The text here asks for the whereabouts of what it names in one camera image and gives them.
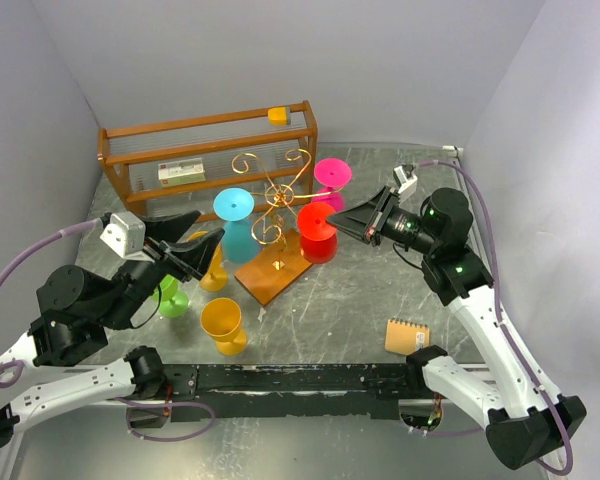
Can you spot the blue wine glass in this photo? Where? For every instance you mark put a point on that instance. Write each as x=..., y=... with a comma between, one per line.
x=234, y=206

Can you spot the gold wire wine glass rack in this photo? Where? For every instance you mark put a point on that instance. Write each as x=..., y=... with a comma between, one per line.
x=280, y=262

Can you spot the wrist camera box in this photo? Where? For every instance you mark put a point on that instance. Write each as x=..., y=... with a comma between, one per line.
x=124, y=235
x=406, y=180

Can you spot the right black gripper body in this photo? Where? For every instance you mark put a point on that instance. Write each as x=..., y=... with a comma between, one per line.
x=381, y=215

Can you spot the brown spiral notepad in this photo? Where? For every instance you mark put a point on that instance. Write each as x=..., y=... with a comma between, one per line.
x=404, y=337

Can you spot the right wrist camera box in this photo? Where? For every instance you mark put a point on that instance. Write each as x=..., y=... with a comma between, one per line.
x=406, y=180

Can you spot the small white green box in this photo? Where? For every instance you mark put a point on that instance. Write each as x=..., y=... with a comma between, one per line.
x=181, y=172

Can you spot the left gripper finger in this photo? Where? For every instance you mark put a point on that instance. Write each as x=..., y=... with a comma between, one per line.
x=192, y=259
x=169, y=228

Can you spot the green wine glass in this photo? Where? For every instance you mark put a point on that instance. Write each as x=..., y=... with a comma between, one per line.
x=172, y=302

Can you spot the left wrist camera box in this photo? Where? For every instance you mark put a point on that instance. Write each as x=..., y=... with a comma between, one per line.
x=124, y=235

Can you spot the red wine glass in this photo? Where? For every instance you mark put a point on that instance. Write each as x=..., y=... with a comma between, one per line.
x=318, y=239

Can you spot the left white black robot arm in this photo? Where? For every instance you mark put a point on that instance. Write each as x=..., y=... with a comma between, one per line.
x=78, y=308

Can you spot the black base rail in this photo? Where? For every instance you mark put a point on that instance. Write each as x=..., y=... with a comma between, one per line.
x=374, y=390

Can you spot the yellow grey block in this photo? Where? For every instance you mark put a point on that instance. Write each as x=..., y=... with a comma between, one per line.
x=279, y=116

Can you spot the orange wine glass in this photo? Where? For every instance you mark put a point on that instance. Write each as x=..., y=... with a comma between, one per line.
x=221, y=319
x=216, y=277

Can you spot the pink wine glass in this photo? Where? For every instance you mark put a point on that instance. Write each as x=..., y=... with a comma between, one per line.
x=333, y=174

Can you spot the wooden shelf rack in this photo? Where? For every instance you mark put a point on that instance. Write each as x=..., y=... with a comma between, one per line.
x=235, y=147

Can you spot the orange wine glass front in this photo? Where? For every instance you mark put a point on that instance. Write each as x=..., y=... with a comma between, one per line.
x=221, y=319

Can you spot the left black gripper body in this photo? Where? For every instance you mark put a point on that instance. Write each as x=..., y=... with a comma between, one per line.
x=158, y=252

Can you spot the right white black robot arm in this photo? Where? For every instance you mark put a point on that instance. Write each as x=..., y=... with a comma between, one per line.
x=524, y=414

